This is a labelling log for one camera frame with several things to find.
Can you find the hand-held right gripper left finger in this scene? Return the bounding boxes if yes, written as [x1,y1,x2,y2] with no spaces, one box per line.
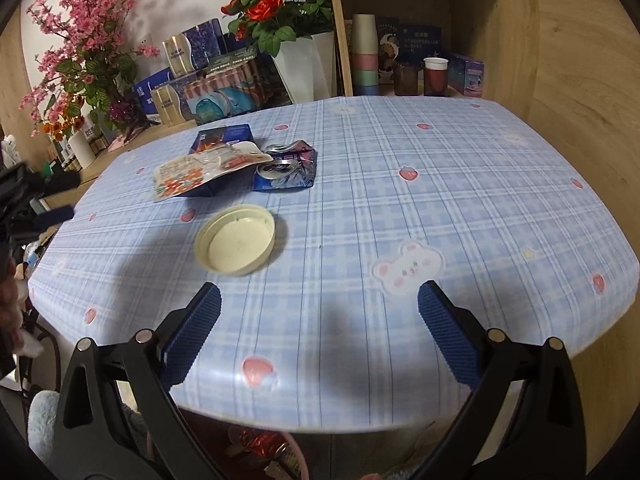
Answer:
[50,281,226,480]

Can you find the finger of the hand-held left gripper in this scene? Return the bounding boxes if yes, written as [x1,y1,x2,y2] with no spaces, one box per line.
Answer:
[30,205,75,229]
[25,174,81,199]

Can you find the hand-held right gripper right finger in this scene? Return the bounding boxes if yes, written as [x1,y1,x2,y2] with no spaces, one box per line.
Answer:
[415,280,588,480]

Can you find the cream round plastic lid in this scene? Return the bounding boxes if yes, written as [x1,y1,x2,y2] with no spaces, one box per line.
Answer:
[195,205,277,276]

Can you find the white bottle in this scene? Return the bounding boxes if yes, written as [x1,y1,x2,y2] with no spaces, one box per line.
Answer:
[67,130,96,168]

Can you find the orange flower bunch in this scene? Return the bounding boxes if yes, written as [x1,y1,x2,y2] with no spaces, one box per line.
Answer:
[42,117,83,141]

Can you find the purple flower bunch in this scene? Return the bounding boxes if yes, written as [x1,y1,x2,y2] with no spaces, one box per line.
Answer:
[107,100,138,123]

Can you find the shiny red foil wrapper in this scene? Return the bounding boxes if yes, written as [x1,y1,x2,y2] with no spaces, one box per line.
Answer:
[230,427,286,461]

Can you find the white printed plastic food bag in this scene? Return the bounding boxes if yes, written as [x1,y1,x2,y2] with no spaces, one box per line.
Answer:
[152,141,273,204]

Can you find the blue gift box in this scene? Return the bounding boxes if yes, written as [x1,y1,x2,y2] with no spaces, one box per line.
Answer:
[132,67,188,126]

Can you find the blue plaid tablecloth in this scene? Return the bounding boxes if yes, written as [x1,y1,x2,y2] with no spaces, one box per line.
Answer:
[27,96,640,433]

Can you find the pink blossom artificial plant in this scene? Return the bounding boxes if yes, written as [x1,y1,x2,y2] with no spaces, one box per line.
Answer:
[20,0,161,136]

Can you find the light blue fluffy cloth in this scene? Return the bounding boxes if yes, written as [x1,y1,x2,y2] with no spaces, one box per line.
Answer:
[27,390,63,466]

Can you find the blue printed box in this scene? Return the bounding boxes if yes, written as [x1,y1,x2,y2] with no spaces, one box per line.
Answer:
[187,124,257,198]

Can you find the dark blue snack wrapper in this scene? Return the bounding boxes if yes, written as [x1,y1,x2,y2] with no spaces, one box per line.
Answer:
[251,139,318,193]

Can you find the blue box with silver cup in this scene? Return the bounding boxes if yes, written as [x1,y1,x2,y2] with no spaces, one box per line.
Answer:
[161,19,223,78]

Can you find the boxed bottle gift set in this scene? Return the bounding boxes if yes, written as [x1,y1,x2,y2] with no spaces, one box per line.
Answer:
[182,57,293,123]

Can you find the red cup with white liner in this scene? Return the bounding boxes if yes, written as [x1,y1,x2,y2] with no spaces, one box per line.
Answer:
[423,57,449,97]

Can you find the brown translucent cup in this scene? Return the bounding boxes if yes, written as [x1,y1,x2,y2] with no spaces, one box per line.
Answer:
[393,62,420,97]

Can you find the small blue carton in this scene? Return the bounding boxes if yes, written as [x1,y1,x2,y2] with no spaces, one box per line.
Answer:
[447,52,486,98]

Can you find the red rose bouquet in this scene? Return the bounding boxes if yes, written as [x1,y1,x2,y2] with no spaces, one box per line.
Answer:
[220,0,333,58]

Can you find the white tall vase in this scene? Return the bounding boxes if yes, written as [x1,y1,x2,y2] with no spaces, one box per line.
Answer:
[272,31,336,106]

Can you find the stack of pastel cups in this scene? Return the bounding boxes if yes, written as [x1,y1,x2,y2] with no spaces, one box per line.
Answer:
[350,14,381,97]

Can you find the dark blue picture box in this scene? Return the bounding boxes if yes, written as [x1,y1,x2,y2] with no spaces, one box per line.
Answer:
[376,17,443,81]

